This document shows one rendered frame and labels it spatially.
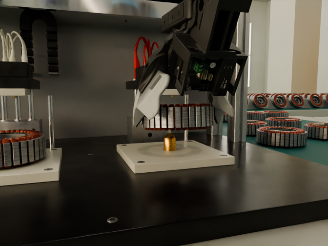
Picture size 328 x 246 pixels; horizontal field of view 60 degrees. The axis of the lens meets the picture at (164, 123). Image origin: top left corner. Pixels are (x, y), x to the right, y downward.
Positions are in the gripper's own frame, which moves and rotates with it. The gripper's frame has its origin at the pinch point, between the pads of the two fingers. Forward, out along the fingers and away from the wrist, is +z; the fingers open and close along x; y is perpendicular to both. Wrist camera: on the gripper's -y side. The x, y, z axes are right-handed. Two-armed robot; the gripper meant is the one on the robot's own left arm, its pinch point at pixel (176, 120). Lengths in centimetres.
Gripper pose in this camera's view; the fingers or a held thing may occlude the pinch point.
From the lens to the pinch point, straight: 43.9
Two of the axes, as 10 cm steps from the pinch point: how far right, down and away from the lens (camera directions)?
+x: 9.5, -0.3, 3.1
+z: -1.6, 8.1, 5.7
